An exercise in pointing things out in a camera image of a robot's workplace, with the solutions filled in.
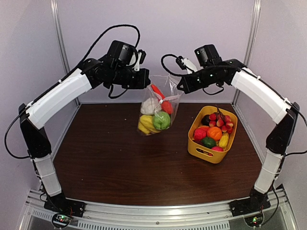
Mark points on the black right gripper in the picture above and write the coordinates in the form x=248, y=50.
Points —
x=189, y=87

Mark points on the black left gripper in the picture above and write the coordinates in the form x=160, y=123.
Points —
x=142, y=83

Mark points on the white toy cauliflower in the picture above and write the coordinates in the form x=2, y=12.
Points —
x=150, y=106

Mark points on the clear zip top bag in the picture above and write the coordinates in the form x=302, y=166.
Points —
x=168, y=86

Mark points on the orange toy carrot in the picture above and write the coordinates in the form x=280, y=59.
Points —
x=166, y=106

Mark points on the yellow toy bell pepper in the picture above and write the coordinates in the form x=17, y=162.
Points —
x=146, y=126

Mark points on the green toy apple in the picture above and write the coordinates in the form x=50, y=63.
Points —
x=161, y=120

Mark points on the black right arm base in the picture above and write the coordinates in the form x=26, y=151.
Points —
x=256, y=201

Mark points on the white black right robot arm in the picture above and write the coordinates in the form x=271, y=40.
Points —
x=282, y=112

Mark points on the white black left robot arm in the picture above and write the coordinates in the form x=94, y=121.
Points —
x=87, y=75

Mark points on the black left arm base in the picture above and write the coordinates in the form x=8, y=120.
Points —
x=65, y=206

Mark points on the red toy lychee bunch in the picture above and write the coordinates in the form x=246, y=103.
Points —
x=222, y=121

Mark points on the dark toy plum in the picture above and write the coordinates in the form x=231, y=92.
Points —
x=206, y=120

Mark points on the yellow plastic basket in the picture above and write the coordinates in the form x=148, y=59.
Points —
x=196, y=148

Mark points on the orange toy orange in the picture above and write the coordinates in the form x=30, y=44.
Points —
x=214, y=133

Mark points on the pink wrinkled toy fruit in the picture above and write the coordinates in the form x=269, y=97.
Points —
x=200, y=133

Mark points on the yellow toy corn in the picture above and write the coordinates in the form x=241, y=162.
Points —
x=223, y=142

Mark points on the green toy avocado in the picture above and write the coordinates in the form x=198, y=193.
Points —
x=208, y=142

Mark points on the red toy apple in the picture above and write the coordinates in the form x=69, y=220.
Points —
x=217, y=148

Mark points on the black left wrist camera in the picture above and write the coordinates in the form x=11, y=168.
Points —
x=138, y=60

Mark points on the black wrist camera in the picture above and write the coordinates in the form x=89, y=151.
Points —
x=138, y=60
x=186, y=64

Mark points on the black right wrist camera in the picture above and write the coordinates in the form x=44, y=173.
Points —
x=186, y=64

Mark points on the right aluminium frame post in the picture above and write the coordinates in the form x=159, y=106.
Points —
x=255, y=20

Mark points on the aluminium frame post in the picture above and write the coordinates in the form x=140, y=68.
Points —
x=255, y=20
x=59, y=35

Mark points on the left aluminium frame post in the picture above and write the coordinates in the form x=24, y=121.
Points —
x=59, y=35

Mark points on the aluminium front rail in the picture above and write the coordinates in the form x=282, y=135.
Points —
x=208, y=216

